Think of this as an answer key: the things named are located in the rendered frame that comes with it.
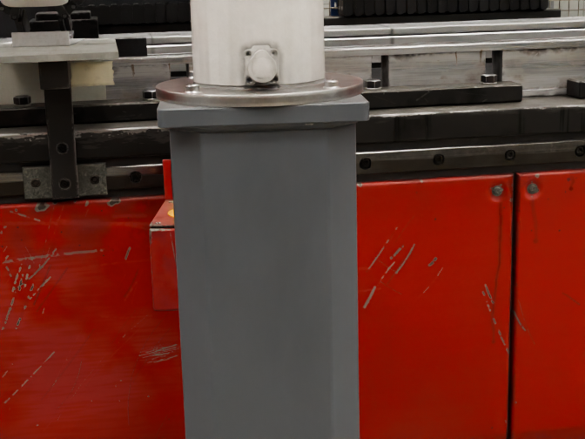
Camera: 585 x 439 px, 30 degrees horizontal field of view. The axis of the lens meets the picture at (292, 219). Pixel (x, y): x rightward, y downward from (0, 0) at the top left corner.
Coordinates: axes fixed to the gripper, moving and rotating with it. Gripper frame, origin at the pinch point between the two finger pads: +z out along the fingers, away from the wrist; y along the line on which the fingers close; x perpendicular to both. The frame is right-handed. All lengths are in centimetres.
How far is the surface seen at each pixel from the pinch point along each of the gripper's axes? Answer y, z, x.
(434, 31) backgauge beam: -65, 33, -30
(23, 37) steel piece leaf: 2.4, -0.9, 3.4
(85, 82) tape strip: -4.2, 12.4, 0.3
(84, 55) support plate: -8.8, -8.2, 14.9
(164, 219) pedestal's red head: -19.4, 4.2, 34.0
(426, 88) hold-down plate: -59, 17, -1
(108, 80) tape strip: -7.7, 12.7, -0.3
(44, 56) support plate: -3.7, -8.8, 15.6
